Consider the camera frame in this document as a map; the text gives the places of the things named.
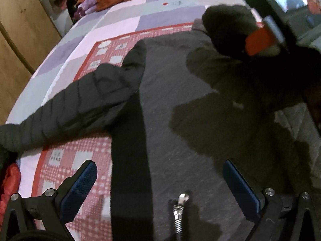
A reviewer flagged red cloth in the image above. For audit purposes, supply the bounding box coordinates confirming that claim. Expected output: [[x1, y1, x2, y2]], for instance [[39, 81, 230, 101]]
[[0, 163, 21, 207]]

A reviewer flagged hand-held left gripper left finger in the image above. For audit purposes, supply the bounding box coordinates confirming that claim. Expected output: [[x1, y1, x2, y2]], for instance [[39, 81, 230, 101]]
[[0, 160, 98, 241]]

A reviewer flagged purple patchwork bed sheet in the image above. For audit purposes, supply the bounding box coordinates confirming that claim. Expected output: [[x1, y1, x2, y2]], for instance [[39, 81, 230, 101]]
[[5, 0, 251, 199]]

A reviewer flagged wooden wardrobe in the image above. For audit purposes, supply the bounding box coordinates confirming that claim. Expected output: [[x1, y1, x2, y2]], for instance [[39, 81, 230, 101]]
[[0, 0, 63, 126]]

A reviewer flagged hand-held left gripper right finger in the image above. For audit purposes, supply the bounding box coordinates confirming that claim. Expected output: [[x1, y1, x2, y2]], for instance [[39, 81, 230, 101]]
[[223, 159, 321, 241]]

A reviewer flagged black jacket with grey lining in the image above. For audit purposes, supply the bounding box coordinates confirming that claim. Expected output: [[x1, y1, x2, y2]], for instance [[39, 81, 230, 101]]
[[0, 4, 321, 241]]

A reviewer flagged red checkered blanket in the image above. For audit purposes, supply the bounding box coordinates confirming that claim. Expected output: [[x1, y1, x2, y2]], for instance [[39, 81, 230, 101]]
[[19, 21, 266, 241]]

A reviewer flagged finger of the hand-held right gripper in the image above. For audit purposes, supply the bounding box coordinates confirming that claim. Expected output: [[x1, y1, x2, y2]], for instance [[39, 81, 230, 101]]
[[245, 16, 285, 56]]

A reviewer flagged black chair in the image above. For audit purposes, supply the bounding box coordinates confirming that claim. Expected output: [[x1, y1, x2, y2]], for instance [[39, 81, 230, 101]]
[[66, 0, 81, 25]]

